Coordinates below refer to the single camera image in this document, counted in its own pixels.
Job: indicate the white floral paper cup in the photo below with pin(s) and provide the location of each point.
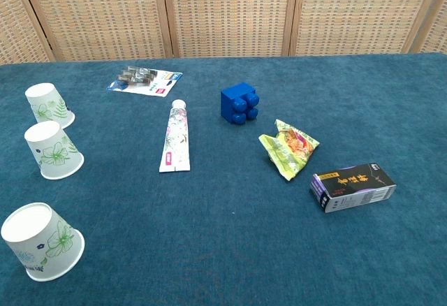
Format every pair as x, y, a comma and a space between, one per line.
52, 149
45, 105
38, 239

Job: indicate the blue plastic building block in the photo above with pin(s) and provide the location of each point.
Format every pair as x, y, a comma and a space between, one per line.
232, 105

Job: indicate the white floral toothpaste tube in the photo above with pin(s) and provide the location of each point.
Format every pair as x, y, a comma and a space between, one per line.
176, 138

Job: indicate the crumpled green snack wrapper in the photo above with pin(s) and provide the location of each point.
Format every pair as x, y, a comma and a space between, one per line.
290, 149

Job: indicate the blue table cloth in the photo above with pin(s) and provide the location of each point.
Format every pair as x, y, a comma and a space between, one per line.
223, 232

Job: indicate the woven wood-framed folding screen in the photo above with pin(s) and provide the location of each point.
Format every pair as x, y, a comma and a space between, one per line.
230, 12

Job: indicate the black and purple carton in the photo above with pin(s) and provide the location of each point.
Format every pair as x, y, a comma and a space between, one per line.
349, 187

